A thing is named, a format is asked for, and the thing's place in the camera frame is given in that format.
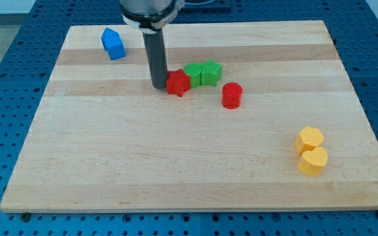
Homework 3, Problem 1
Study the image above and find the red star block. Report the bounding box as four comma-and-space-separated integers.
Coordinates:
166, 69, 190, 97

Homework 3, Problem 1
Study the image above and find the blue cube block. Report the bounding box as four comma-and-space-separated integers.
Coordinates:
104, 36, 126, 60

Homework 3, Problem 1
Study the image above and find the light wooden board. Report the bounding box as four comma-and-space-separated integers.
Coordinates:
0, 20, 378, 213

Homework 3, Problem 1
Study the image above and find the green cylinder block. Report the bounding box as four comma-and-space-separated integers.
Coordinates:
183, 63, 201, 88

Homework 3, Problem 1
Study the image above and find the red cylinder block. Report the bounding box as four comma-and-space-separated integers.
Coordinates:
221, 82, 243, 109

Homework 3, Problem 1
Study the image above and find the yellow hexagon block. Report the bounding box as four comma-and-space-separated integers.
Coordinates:
294, 127, 325, 155

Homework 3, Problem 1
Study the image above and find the yellow heart block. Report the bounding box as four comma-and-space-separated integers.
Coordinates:
297, 147, 328, 177

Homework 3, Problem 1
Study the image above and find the green star block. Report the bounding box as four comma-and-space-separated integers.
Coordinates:
200, 60, 222, 87

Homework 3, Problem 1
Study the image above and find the blue pentagon block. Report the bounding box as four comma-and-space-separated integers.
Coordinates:
101, 28, 119, 51

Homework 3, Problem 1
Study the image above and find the dark grey pointer rod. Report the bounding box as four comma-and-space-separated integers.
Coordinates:
142, 29, 168, 89

